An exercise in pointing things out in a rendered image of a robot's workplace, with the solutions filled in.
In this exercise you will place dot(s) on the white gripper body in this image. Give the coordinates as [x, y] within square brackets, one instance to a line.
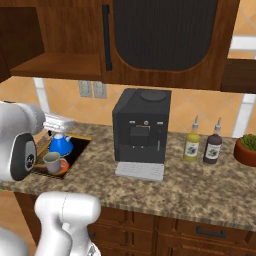
[58, 122]

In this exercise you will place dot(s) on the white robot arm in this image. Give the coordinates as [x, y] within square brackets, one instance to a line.
[20, 133]

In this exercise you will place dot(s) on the blue kettle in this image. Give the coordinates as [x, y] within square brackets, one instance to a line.
[60, 145]

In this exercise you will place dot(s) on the grey mug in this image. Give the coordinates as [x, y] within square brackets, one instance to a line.
[51, 162]

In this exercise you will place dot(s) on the wooden cabinet door, dark panel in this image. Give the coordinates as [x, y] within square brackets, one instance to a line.
[166, 36]

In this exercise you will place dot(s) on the black coffee machine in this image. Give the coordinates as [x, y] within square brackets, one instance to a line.
[141, 126]

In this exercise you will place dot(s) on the wooden drawer front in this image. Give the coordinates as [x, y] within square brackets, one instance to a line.
[186, 230]
[126, 218]

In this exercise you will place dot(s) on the yellow bottle with spout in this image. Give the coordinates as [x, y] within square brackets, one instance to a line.
[191, 146]

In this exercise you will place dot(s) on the dark brown bottle with spout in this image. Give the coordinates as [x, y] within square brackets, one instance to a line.
[212, 148]

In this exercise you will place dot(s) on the potted plant in terracotta pot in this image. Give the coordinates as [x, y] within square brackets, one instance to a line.
[246, 150]

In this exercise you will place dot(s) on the white wall trim post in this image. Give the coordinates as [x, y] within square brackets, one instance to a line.
[42, 95]

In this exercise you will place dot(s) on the grey wall outlet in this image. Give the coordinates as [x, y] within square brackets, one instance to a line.
[85, 88]
[100, 90]

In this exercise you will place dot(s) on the wooden wall cabinet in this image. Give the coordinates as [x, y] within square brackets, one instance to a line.
[60, 36]

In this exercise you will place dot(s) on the dark wooden wall shelf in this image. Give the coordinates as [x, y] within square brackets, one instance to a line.
[238, 76]

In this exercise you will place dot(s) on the white window frame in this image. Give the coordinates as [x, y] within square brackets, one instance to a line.
[245, 110]

